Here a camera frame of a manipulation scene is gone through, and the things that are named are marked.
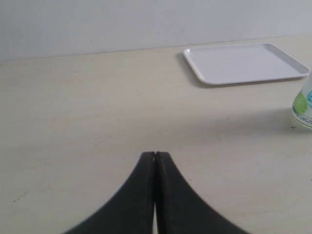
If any white plastic tray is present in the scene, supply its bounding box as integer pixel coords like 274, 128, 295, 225
183, 43, 310, 85

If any clear plastic drink bottle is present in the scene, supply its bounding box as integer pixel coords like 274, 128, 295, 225
292, 72, 312, 129

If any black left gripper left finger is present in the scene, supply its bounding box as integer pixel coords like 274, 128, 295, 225
67, 152, 156, 234

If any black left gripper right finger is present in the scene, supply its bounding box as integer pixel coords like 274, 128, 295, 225
155, 152, 246, 234

